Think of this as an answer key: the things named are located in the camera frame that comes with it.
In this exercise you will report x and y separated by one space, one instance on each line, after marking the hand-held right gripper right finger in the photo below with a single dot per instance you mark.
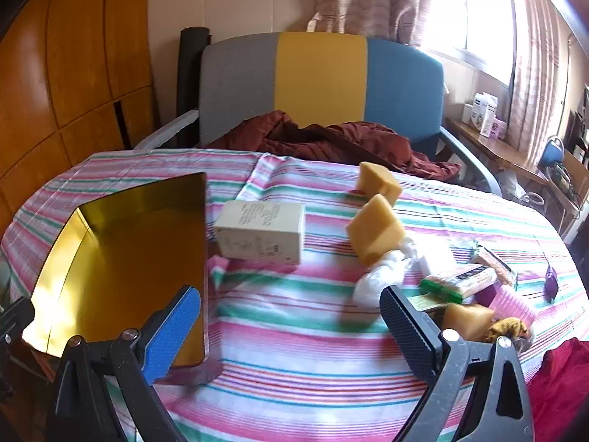
409 331

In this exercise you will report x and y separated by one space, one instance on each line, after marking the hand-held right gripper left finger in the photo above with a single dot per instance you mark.
170 336

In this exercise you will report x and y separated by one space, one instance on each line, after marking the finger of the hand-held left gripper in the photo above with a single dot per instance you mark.
16 320

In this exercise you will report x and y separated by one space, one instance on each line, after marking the pale green carton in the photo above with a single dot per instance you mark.
425 303

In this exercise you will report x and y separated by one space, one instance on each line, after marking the clear plastic bag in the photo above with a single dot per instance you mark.
386 276

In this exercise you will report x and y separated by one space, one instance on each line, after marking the green cracker packet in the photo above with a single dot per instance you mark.
464 283
494 262

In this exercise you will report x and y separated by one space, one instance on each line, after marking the purple plastic wrapper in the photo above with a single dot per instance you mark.
487 293

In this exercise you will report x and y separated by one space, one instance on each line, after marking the maroon gold-lined box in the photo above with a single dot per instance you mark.
129 248

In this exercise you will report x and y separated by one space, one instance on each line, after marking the mustard cloth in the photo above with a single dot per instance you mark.
508 329

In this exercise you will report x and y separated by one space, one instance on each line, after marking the pink ridged packet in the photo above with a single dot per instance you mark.
513 306

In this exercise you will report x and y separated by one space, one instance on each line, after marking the cream carton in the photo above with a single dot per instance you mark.
260 232

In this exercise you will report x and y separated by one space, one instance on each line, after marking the striped tablecloth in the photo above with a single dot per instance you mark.
294 345

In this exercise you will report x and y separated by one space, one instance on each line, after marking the small purple packet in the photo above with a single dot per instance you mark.
551 283

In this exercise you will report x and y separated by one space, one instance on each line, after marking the red cloth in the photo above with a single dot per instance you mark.
561 386

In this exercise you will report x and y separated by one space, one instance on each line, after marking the maroon cloth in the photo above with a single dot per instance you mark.
340 142

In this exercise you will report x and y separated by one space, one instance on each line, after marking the wooden side desk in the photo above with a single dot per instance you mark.
501 149

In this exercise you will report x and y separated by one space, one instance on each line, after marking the small pink box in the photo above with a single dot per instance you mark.
499 128

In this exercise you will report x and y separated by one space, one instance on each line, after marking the blue bag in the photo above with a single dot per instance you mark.
552 152

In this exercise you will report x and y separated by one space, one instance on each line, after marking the white carton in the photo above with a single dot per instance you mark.
485 110

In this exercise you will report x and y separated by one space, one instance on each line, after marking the grey yellow blue chair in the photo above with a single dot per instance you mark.
322 78

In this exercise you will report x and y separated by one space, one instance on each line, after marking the patterned curtain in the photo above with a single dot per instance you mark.
538 78
368 0

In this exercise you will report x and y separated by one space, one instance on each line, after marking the window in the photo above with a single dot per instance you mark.
469 9

